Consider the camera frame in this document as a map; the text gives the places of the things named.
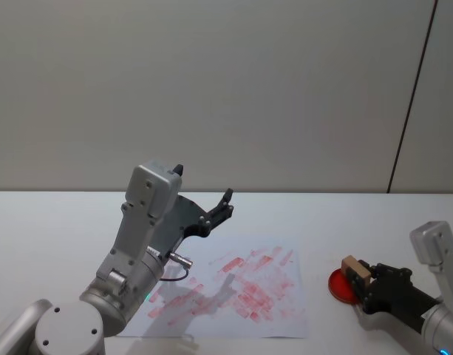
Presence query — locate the round red ink pad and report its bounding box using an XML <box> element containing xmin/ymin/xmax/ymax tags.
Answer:
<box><xmin>327</xmin><ymin>268</ymin><xmax>361</xmax><ymax>306</ymax></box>

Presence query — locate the wooden stamp block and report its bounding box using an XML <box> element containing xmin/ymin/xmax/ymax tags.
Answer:
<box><xmin>340</xmin><ymin>255</ymin><xmax>373</xmax><ymax>288</ymax></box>

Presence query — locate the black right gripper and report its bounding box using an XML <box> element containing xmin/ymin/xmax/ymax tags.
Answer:
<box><xmin>344</xmin><ymin>258</ymin><xmax>444</xmax><ymax>334</ymax></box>

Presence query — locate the white paper with red marks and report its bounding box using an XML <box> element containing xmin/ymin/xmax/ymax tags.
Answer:
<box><xmin>117</xmin><ymin>236</ymin><xmax>310</xmax><ymax>339</ymax></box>

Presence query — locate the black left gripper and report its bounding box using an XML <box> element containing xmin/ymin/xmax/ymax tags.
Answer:
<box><xmin>151</xmin><ymin>163</ymin><xmax>235</xmax><ymax>257</ymax></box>

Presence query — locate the thin dark cable silver plug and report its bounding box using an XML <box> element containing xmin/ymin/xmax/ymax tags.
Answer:
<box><xmin>157</xmin><ymin>251</ymin><xmax>194</xmax><ymax>284</ymax></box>

